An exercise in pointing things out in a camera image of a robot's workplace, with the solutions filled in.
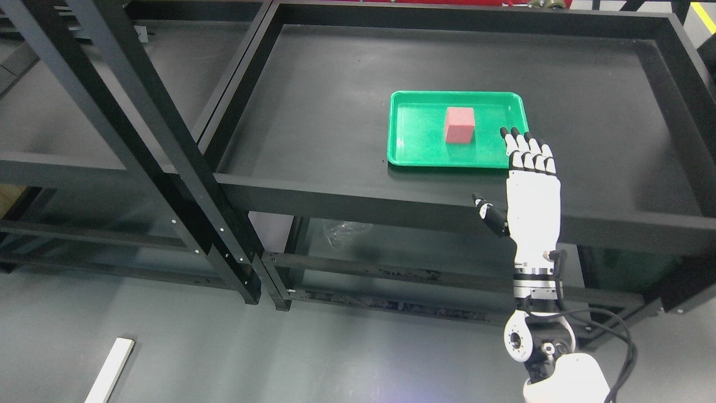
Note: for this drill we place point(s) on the black right metal shelf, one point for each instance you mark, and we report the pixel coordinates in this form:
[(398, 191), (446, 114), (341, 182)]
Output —
[(623, 99)]

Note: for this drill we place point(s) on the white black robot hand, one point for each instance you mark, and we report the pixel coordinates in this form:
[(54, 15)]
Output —
[(534, 205)]

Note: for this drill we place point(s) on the pink foam block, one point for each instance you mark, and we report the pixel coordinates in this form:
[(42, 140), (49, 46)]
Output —
[(459, 125)]

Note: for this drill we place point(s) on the green plastic tray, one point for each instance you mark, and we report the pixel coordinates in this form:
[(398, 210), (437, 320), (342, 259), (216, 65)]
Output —
[(415, 136)]

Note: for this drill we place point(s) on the clear plastic bag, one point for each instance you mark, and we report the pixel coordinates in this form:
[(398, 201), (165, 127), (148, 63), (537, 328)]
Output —
[(341, 233)]

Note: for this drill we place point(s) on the black metal shelf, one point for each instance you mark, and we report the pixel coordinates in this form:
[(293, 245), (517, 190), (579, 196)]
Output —
[(623, 99), (203, 221)]

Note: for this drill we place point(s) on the white table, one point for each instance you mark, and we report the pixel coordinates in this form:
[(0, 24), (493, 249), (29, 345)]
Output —
[(110, 371)]

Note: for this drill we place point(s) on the black left metal shelf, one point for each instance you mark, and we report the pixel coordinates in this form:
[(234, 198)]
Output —
[(203, 221)]

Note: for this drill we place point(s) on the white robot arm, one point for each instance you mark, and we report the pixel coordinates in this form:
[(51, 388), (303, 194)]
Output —
[(538, 336)]

